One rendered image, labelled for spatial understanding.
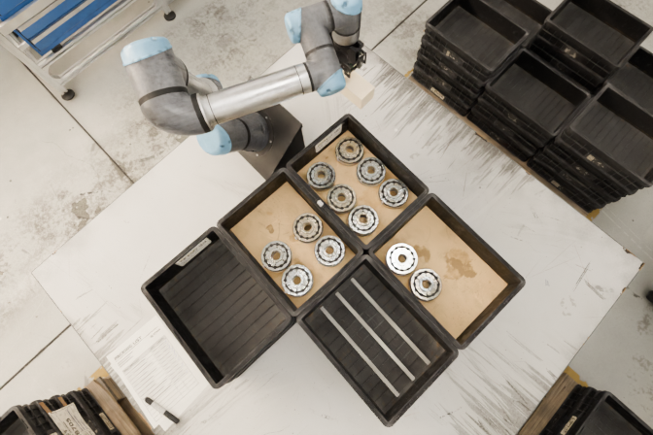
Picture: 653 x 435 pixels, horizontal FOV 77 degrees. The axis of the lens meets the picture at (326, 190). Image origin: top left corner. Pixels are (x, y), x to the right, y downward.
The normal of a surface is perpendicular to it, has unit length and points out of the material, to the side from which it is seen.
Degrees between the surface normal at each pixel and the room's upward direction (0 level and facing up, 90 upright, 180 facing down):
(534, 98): 0
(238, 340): 0
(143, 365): 0
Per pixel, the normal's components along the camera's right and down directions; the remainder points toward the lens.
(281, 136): -0.51, 0.23
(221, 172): -0.04, -0.31
